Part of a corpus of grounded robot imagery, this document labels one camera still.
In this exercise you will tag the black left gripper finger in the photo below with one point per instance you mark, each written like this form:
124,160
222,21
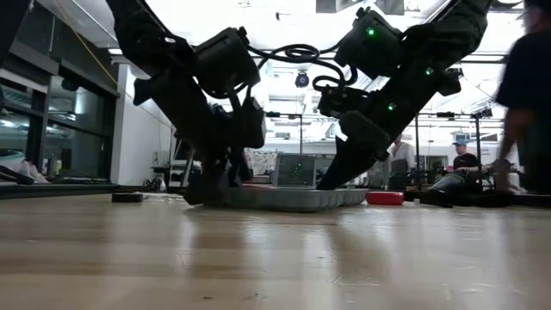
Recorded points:
239,170
211,189

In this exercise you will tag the black background rig frame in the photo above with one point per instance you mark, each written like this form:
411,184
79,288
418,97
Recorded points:
275,114
478,150

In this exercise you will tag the black work gloves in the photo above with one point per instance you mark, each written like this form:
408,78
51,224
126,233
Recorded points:
456,199

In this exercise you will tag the black ceiling spotlight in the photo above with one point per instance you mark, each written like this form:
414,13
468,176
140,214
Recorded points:
301,80

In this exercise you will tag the white stepladder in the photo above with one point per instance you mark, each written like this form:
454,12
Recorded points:
187,170

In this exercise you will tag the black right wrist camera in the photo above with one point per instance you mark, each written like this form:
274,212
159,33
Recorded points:
340,101

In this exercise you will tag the white printed poster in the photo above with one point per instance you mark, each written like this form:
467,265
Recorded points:
263,163

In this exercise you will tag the grey plastic tool case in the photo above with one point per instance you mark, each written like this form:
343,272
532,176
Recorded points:
292,199

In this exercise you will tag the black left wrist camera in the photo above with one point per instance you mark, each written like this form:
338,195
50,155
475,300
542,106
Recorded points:
254,125

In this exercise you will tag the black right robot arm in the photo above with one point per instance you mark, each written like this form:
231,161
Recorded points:
452,30

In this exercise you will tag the dark tape roll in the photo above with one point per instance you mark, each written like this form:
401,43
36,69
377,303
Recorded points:
127,197

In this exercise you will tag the person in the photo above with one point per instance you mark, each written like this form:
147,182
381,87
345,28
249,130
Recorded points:
466,161
527,77
401,161

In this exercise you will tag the red plastic box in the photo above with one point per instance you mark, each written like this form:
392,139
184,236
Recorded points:
384,198

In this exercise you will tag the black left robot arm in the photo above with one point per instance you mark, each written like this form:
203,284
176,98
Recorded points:
150,43

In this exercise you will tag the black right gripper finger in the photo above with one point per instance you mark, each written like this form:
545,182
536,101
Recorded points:
344,168

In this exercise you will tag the white cloth bundle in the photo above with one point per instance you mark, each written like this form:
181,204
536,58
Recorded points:
30,174

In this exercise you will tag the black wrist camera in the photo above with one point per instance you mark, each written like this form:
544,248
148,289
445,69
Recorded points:
340,101
254,125

